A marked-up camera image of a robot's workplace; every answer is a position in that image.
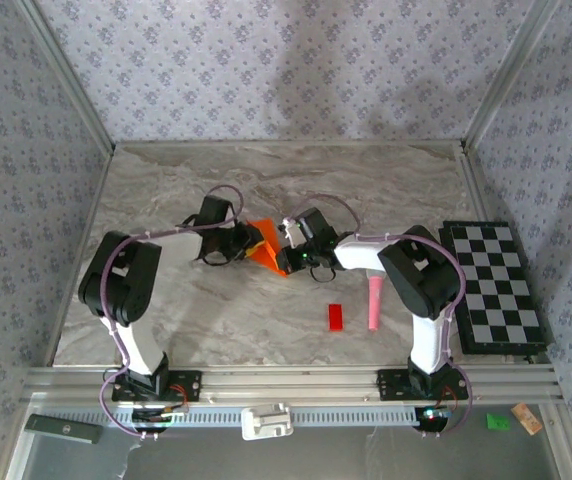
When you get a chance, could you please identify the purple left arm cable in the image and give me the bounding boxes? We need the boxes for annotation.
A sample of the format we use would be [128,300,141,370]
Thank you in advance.
[98,184,245,441]

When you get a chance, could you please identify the small brown paper slip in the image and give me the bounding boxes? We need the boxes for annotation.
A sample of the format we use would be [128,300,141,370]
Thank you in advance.
[510,402,544,436]

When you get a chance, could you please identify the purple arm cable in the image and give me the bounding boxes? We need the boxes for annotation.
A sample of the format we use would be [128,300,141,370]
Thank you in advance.
[98,184,245,441]
[290,193,475,440]

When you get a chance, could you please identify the black and white checkerboard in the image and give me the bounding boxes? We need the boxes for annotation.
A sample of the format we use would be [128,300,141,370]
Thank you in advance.
[438,219,550,357]

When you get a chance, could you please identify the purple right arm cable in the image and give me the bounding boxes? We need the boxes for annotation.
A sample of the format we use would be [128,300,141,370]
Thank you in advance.
[290,193,475,440]

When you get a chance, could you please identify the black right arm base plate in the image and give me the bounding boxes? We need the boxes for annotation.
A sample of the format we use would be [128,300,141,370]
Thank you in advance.
[376,368,470,401]

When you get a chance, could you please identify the aluminium frame post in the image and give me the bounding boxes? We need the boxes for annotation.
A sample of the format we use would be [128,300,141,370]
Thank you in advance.
[460,0,563,151]
[14,0,117,156]

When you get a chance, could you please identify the pink marker pen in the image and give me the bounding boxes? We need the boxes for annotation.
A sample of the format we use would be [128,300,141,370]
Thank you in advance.
[367,272,387,331]

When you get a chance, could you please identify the red rectangular block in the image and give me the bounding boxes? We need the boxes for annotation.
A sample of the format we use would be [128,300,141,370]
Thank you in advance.
[327,303,346,332]

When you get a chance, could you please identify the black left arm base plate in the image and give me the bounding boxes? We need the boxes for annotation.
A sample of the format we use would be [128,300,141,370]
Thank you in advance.
[110,369,203,403]

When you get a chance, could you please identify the white plastic bracket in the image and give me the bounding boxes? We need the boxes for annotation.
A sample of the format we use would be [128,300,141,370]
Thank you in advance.
[240,402,295,441]

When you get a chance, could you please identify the grey slotted cable duct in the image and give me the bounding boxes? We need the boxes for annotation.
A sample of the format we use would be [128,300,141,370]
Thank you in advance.
[40,404,467,429]

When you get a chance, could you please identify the aluminium mounting rail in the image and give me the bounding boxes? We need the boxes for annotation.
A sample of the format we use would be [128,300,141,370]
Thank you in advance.
[23,364,565,406]

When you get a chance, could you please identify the aluminium table edge rail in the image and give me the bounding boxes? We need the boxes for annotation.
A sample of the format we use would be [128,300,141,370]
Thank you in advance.
[458,142,497,226]
[43,147,116,369]

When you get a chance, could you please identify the black flat bar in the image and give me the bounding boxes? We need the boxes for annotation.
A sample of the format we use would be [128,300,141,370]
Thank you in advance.
[24,413,103,445]

